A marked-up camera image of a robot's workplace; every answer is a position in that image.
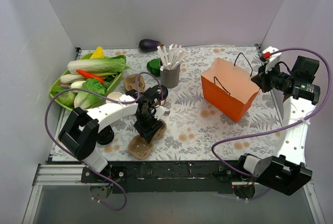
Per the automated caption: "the cardboard cup carrier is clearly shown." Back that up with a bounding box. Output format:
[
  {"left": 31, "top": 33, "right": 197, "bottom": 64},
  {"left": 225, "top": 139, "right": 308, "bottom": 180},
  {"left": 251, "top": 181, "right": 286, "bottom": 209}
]
[
  {"left": 127, "top": 120, "right": 167, "bottom": 159},
  {"left": 123, "top": 73, "right": 145, "bottom": 93}
]

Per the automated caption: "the orange paper bag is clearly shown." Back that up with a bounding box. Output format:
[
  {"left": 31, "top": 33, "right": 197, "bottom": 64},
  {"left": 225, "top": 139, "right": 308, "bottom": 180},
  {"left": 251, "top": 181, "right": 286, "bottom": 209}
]
[{"left": 201, "top": 53, "right": 260, "bottom": 122}]

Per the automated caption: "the brown paper coffee cup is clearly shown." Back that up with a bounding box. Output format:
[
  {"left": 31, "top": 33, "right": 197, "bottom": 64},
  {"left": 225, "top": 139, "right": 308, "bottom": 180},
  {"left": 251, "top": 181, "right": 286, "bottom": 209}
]
[{"left": 160, "top": 99, "right": 167, "bottom": 106}]

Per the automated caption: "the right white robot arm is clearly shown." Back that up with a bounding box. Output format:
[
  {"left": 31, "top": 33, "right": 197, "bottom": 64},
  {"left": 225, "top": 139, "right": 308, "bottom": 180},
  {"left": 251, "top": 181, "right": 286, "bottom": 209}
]
[{"left": 235, "top": 56, "right": 321, "bottom": 196}]

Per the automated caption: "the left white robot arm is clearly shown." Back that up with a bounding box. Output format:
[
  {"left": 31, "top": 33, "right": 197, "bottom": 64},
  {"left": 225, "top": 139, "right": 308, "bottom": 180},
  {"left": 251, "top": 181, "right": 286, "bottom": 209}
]
[{"left": 58, "top": 85, "right": 169, "bottom": 182}]

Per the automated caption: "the stack of paper cups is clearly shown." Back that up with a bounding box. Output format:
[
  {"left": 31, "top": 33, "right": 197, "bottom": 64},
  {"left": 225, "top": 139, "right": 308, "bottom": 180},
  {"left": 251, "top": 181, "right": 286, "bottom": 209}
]
[{"left": 105, "top": 92, "right": 123, "bottom": 104}]

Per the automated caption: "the floral table mat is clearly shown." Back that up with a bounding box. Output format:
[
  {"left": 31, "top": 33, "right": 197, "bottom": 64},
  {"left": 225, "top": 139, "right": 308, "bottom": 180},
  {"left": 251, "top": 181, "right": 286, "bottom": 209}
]
[{"left": 52, "top": 46, "right": 283, "bottom": 161}]

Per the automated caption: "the grey straw holder cup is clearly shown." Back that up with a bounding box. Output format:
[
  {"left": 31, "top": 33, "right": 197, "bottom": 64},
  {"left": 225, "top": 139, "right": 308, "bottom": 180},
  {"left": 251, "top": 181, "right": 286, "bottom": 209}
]
[{"left": 160, "top": 65, "right": 180, "bottom": 89}]

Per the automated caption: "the green pepper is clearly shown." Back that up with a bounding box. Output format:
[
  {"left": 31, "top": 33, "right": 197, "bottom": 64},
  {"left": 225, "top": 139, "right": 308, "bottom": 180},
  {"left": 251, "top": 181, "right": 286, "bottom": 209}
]
[{"left": 146, "top": 58, "right": 161, "bottom": 77}]

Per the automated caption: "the green lettuce leaf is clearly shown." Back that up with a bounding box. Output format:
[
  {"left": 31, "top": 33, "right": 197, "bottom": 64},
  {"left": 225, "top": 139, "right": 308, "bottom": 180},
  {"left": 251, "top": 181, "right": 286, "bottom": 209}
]
[{"left": 74, "top": 78, "right": 106, "bottom": 109}]

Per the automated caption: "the napa cabbage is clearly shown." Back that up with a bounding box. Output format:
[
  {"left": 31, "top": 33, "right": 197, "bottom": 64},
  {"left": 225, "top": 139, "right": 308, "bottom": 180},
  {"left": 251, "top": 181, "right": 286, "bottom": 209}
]
[{"left": 67, "top": 55, "right": 130, "bottom": 74}]

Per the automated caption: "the purple eggplant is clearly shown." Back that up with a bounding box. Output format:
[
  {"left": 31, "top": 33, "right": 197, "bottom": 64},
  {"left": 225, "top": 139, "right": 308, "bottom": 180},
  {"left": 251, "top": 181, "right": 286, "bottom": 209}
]
[{"left": 138, "top": 39, "right": 164, "bottom": 53}]

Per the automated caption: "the red chili pepper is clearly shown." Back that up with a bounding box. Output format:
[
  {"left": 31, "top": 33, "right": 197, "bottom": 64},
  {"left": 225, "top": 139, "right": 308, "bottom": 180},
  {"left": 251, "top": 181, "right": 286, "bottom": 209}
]
[{"left": 76, "top": 70, "right": 104, "bottom": 84}]

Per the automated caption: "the yellow corn cob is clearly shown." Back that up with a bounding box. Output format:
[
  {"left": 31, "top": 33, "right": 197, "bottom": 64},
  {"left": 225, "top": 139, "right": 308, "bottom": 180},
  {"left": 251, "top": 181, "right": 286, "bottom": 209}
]
[{"left": 90, "top": 46, "right": 105, "bottom": 59}]

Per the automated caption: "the white radish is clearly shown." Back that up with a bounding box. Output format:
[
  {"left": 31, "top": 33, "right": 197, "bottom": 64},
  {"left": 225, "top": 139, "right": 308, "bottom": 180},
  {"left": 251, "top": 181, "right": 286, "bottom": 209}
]
[{"left": 60, "top": 73, "right": 86, "bottom": 84}]

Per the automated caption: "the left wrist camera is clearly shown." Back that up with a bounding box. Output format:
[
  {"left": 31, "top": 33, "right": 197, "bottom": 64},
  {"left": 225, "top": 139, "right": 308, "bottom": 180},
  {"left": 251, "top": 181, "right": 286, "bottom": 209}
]
[{"left": 153, "top": 106, "right": 170, "bottom": 120}]

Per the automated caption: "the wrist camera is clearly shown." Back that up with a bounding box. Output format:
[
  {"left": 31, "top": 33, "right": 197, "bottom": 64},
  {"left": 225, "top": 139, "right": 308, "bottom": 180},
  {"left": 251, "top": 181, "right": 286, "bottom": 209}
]
[
  {"left": 153, "top": 106, "right": 170, "bottom": 120},
  {"left": 262, "top": 46, "right": 281, "bottom": 73}
]

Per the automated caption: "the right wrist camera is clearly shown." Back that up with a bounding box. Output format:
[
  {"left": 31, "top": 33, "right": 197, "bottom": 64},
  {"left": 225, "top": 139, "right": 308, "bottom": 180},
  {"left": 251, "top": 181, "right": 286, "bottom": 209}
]
[{"left": 262, "top": 46, "right": 281, "bottom": 73}]

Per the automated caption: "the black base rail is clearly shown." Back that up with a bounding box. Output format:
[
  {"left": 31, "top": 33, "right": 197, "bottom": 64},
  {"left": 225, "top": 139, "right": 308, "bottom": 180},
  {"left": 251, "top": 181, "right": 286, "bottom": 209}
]
[{"left": 80, "top": 160, "right": 267, "bottom": 195}]

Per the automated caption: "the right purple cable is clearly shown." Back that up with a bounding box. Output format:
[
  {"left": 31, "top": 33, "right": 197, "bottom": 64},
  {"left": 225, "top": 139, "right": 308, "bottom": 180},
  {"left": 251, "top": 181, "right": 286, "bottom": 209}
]
[{"left": 211, "top": 47, "right": 332, "bottom": 201}]

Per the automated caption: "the purple cable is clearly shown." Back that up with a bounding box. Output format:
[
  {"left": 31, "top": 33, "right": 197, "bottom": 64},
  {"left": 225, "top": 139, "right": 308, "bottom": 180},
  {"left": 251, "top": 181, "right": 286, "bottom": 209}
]
[
  {"left": 44, "top": 71, "right": 164, "bottom": 211},
  {"left": 211, "top": 47, "right": 332, "bottom": 201}
]

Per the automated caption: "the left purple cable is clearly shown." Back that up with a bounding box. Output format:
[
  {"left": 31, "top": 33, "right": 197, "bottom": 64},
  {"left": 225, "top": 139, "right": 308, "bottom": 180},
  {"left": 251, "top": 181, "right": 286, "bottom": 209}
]
[{"left": 44, "top": 71, "right": 164, "bottom": 211}]

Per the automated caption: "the aluminium frame rail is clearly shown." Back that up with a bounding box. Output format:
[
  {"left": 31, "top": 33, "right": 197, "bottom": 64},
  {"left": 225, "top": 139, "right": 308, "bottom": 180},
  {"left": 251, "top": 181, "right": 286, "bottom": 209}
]
[{"left": 33, "top": 163, "right": 313, "bottom": 186}]

